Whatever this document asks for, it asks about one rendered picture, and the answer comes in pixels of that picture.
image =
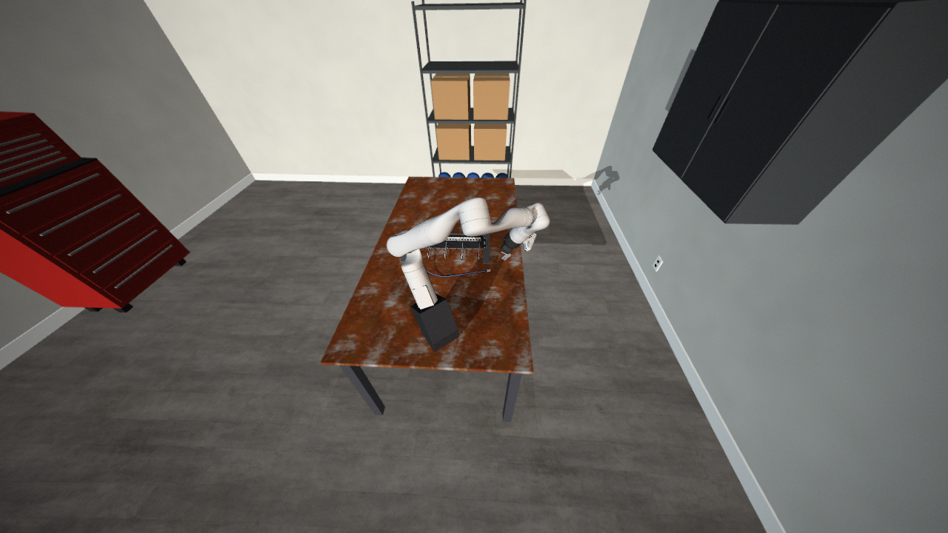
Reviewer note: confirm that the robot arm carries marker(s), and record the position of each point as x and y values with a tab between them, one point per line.
475	221

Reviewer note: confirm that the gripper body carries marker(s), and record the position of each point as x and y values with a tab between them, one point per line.
512	240

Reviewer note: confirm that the black patch panel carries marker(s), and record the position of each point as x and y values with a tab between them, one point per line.
461	241

